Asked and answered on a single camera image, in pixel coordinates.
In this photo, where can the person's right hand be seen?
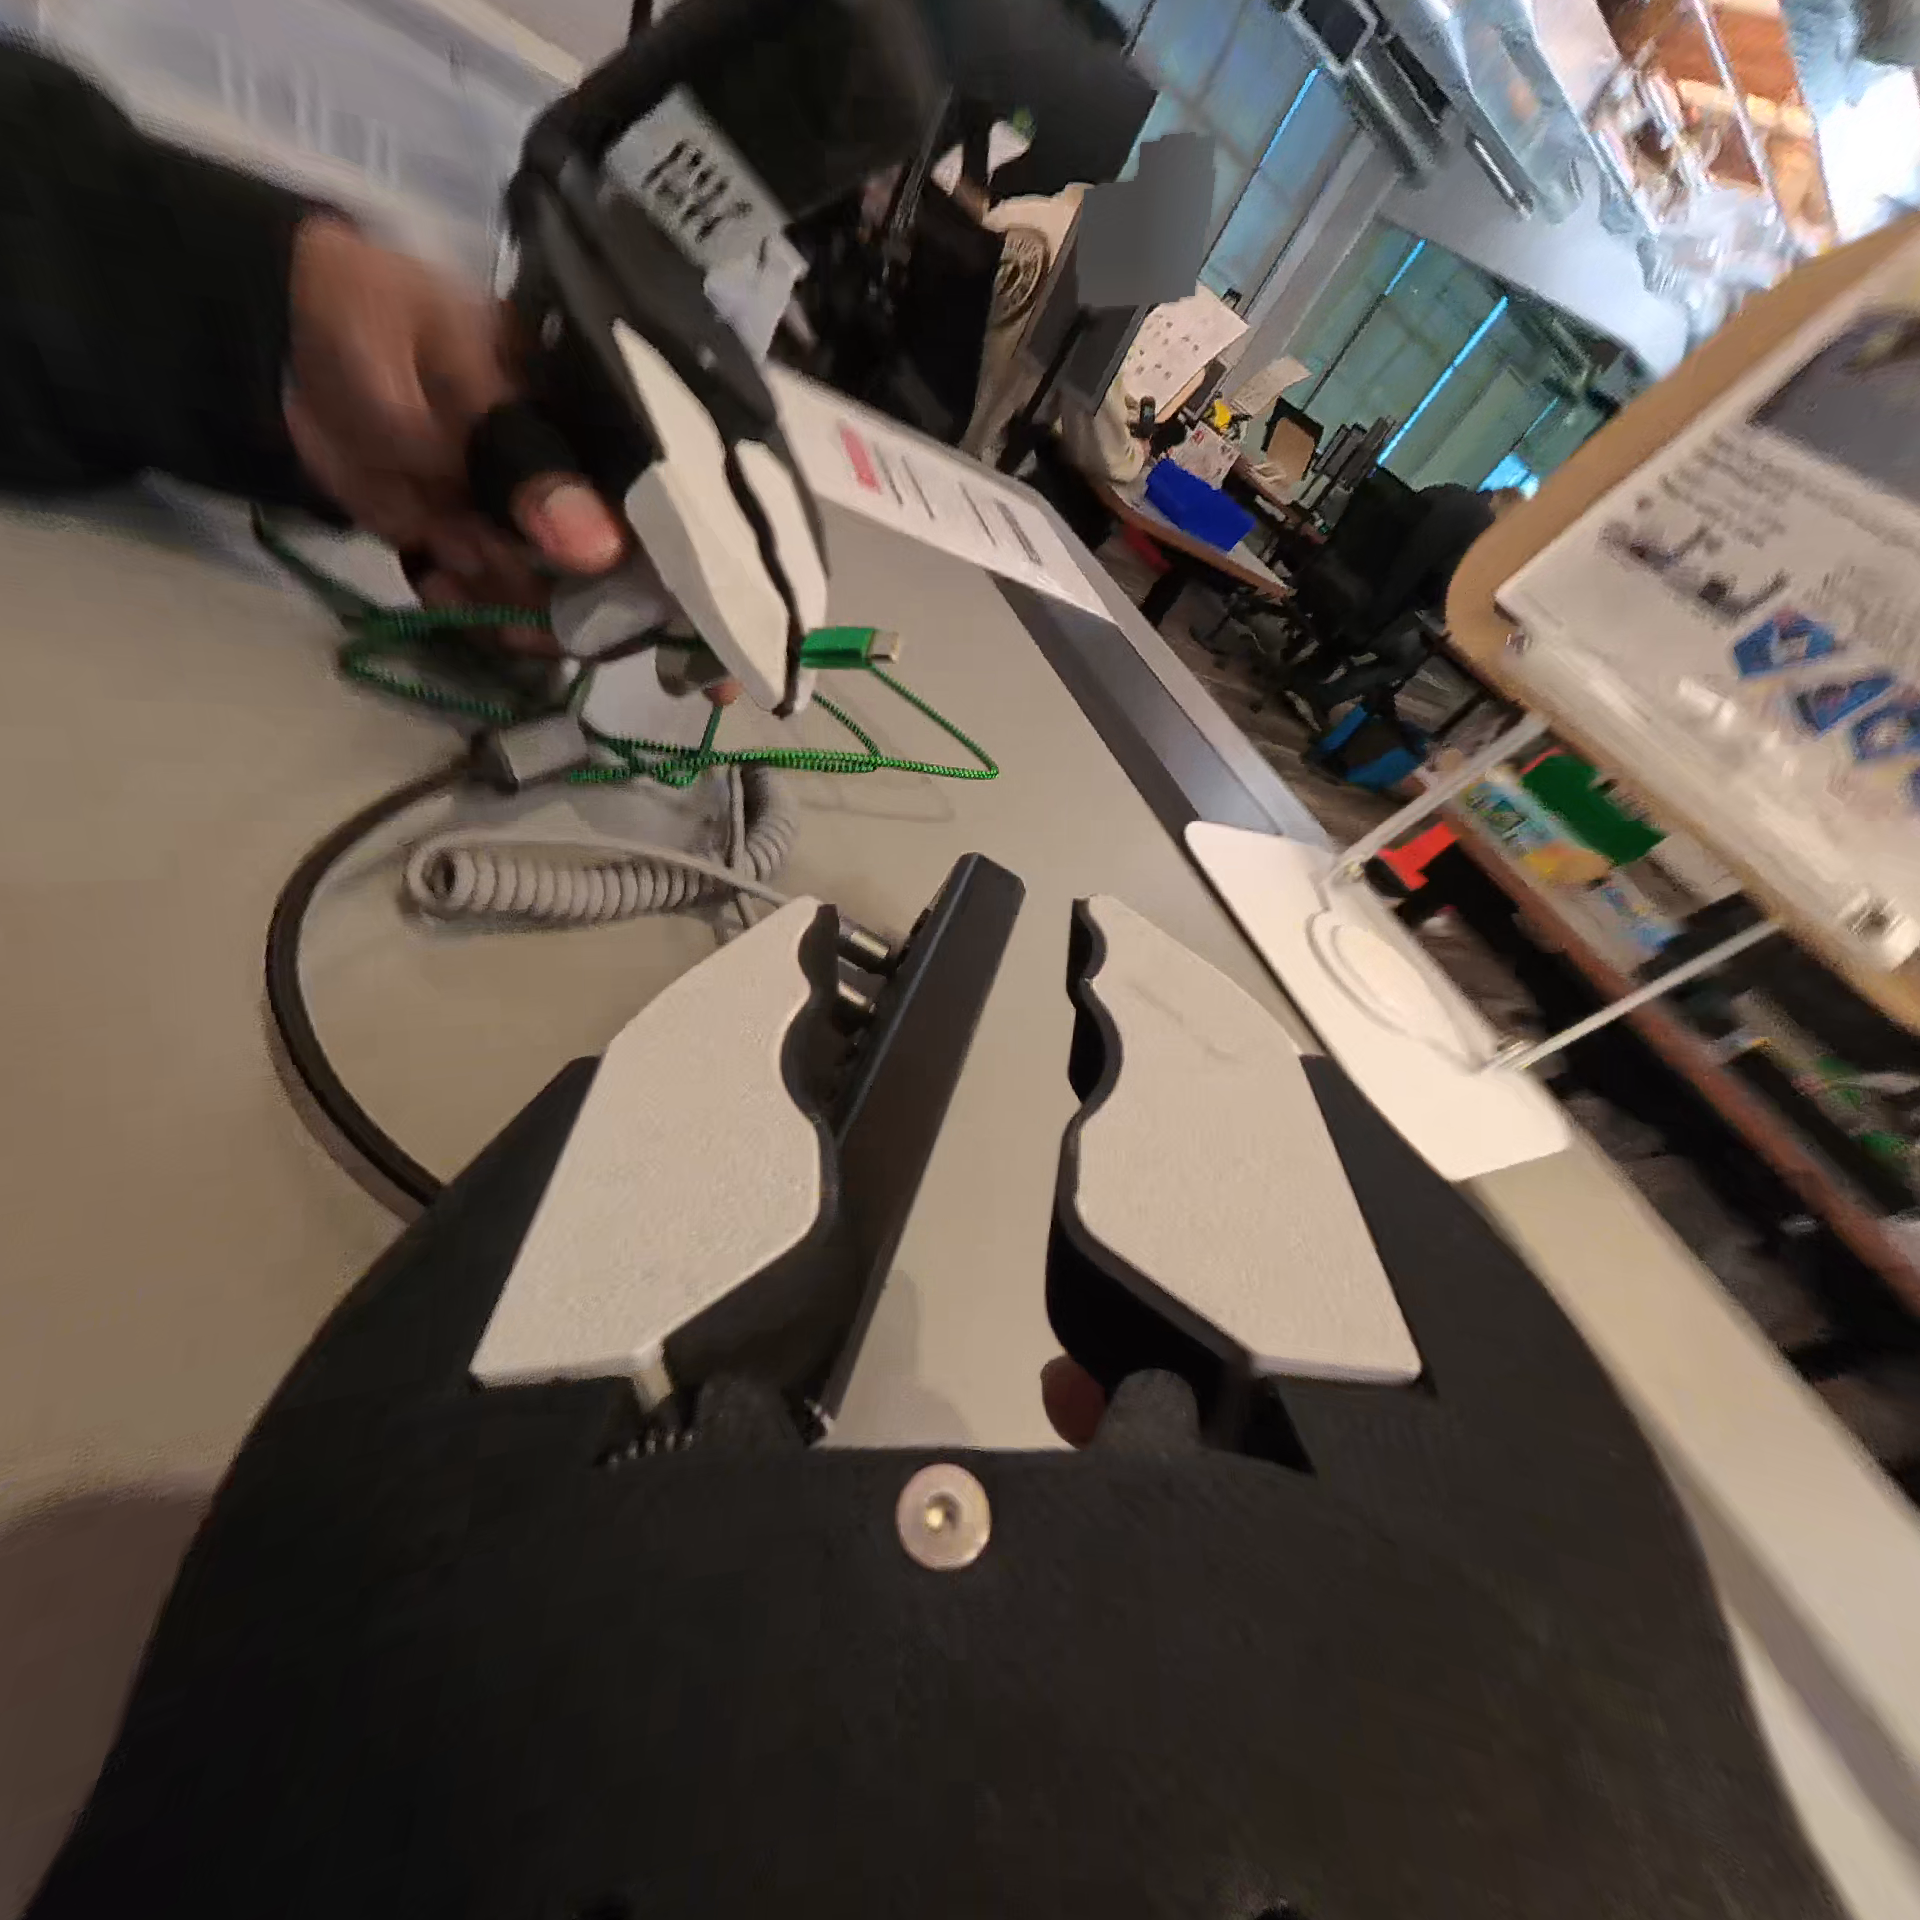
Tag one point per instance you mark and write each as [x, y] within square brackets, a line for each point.
[1073, 1408]

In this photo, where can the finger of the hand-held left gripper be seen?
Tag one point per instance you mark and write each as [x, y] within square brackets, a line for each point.
[709, 554]
[795, 546]

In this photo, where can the person's left forearm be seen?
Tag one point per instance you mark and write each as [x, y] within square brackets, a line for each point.
[137, 300]

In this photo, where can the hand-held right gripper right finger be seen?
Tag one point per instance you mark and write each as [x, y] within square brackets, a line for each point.
[1226, 1207]

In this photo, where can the blue plastic bin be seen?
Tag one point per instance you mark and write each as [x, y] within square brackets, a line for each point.
[1203, 509]

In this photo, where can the black USB hub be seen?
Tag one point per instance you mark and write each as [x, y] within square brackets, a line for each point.
[936, 1035]

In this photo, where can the colourful toy box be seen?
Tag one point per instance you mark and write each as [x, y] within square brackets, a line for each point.
[1574, 821]

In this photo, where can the wooden desk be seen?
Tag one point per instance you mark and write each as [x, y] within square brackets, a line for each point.
[1220, 562]

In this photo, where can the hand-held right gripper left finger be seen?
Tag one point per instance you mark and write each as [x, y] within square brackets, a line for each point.
[658, 1207]

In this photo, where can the long wooden-edged desk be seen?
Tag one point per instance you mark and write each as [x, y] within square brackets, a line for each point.
[1797, 1190]

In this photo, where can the paper sheet with red label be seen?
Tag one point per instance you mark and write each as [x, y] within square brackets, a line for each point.
[964, 509]

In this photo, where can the black office chair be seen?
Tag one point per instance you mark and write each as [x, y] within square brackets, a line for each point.
[1395, 582]

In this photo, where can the silver ventilation duct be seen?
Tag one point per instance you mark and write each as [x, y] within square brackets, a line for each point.
[1445, 85]

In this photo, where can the person's left hand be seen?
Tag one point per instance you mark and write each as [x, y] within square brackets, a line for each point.
[390, 394]

